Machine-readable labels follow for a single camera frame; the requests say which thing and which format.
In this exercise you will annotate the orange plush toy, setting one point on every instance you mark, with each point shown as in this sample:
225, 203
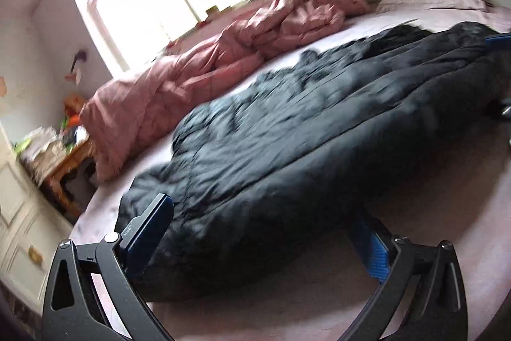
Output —
75, 111

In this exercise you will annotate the pile of clutter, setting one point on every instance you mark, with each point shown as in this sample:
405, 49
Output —
44, 145

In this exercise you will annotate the wooden side table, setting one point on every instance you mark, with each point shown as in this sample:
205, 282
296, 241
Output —
68, 173

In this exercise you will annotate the wall hook with hanging item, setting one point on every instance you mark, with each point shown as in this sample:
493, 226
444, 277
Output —
78, 65

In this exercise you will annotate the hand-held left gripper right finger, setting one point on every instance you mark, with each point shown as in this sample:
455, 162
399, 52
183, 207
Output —
373, 251

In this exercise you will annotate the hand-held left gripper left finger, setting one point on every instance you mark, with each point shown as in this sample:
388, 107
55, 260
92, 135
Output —
149, 235

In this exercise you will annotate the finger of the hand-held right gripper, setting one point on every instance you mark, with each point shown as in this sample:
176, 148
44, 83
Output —
499, 40

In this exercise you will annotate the white cabinet door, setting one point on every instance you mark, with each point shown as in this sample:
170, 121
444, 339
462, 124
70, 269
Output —
22, 229

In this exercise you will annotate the black down jacket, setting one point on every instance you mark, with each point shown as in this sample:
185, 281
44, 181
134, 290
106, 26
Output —
303, 133

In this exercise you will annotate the bed with pink sheet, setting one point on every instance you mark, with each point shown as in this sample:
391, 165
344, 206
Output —
263, 319

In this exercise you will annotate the small yellow-green box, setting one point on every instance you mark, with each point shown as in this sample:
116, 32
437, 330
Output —
212, 10

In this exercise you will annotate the pink quilt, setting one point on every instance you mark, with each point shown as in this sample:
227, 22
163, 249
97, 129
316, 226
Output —
167, 93

